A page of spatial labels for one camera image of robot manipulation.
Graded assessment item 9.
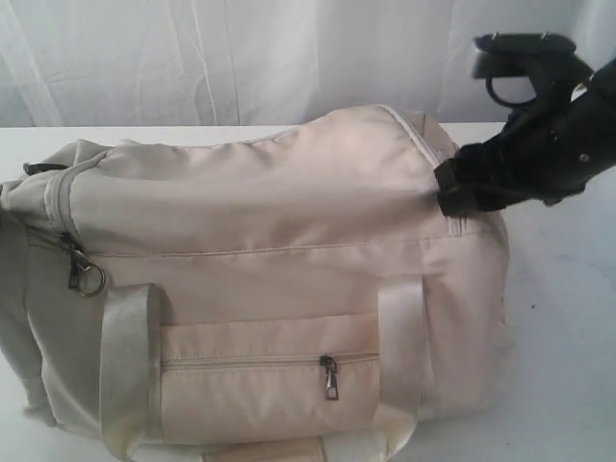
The metal zipper pull with ring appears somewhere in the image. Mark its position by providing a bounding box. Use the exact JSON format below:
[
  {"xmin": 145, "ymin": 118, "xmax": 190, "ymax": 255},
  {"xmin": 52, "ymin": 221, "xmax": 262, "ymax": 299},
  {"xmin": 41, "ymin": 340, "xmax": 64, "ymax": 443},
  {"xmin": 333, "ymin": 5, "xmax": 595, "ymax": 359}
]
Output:
[{"xmin": 59, "ymin": 233, "xmax": 107, "ymax": 298}]

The beige duffel bag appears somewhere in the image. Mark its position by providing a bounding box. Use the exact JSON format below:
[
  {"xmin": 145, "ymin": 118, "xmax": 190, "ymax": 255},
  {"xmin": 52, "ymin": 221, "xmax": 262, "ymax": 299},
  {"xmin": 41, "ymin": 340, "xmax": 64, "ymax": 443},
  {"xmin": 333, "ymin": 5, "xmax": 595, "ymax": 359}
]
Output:
[{"xmin": 1, "ymin": 106, "xmax": 513, "ymax": 461}]

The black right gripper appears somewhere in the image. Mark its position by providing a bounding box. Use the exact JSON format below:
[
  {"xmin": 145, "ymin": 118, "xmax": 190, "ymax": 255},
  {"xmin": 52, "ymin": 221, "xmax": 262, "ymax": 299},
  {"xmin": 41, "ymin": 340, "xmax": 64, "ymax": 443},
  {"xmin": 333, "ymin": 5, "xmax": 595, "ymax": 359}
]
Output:
[{"xmin": 434, "ymin": 61, "xmax": 615, "ymax": 216}]

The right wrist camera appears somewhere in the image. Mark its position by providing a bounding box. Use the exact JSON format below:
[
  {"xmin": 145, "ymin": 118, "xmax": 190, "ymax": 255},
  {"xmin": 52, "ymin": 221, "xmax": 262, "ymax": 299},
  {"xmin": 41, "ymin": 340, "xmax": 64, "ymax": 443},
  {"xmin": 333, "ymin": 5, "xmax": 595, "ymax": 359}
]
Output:
[{"xmin": 471, "ymin": 32, "xmax": 577, "ymax": 80}]

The front pocket zipper pull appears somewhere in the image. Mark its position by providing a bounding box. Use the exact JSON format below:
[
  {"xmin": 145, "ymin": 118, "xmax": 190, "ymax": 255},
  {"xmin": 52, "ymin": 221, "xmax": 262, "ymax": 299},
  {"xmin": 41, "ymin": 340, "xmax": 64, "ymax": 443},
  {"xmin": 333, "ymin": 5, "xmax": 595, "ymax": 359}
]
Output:
[{"xmin": 319, "ymin": 355, "xmax": 339, "ymax": 400}]

